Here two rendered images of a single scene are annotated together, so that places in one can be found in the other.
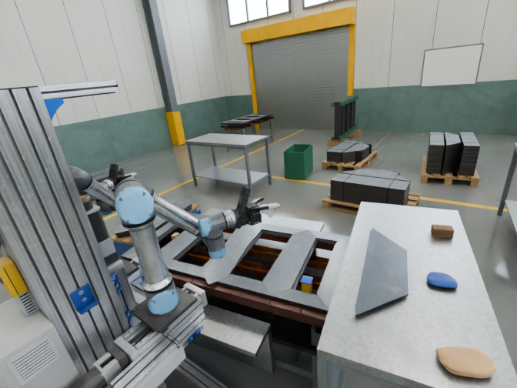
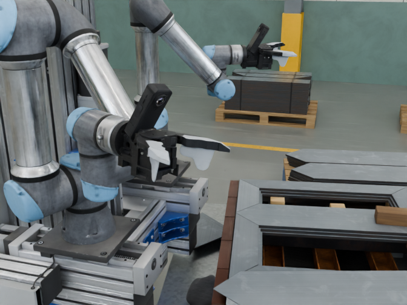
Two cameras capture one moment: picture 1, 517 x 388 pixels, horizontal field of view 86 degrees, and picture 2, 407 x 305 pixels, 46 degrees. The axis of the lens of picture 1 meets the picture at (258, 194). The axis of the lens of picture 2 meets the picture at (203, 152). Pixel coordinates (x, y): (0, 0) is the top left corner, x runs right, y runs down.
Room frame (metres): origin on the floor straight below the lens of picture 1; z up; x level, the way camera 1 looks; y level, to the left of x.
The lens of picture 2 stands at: (0.90, -0.76, 1.74)
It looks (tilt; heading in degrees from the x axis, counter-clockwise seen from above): 20 degrees down; 69
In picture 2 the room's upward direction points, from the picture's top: straight up
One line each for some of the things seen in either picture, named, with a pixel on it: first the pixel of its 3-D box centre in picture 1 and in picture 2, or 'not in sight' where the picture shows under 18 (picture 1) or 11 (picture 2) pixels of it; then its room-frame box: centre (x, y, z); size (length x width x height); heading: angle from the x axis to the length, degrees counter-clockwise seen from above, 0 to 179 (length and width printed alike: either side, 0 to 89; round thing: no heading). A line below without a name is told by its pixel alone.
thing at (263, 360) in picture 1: (185, 320); not in sight; (1.46, 0.59, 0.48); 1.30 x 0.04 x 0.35; 62
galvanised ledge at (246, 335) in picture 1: (171, 308); (191, 287); (1.39, 0.63, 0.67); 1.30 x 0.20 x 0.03; 62
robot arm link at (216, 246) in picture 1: (215, 242); (105, 170); (1.05, 0.21, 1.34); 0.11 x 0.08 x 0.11; 27
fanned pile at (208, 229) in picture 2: not in sight; (209, 230); (1.58, 0.93, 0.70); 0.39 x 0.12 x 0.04; 62
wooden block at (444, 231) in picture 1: (441, 231); not in sight; (1.34, -1.02, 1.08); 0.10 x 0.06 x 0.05; 67
